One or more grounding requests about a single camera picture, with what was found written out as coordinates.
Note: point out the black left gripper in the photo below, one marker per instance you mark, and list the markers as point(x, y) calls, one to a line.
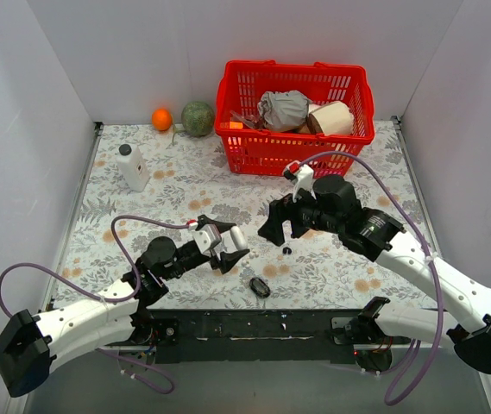
point(215, 257)

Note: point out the white bottle black cap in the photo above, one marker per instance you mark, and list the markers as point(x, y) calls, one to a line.
point(132, 166)

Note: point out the green melon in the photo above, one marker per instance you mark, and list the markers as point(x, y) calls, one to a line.
point(197, 120)

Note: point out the white earbud charging case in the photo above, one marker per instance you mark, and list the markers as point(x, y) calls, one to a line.
point(237, 238)

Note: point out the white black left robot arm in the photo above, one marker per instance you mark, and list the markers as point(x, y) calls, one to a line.
point(33, 346)

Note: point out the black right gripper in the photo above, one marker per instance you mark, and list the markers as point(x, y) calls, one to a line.
point(288, 214)

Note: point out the orange fruit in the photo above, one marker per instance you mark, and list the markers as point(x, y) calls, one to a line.
point(162, 119)

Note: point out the black earbud charging case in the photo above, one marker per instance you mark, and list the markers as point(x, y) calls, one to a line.
point(259, 287)

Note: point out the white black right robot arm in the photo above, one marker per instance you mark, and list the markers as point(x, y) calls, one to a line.
point(329, 204)

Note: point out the clear plastic snack wrapper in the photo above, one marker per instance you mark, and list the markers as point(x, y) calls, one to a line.
point(250, 121)

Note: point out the red plastic shopping basket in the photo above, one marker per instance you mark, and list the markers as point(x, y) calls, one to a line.
point(265, 152)

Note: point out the beige paper roll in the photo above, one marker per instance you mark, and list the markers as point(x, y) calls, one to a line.
point(333, 118)

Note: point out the floral patterned table mat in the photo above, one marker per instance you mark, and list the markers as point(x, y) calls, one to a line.
point(188, 178)

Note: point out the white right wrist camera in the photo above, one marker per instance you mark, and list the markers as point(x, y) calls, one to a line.
point(301, 176)

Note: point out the crumpled grey bag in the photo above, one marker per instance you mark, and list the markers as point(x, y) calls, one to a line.
point(283, 111)

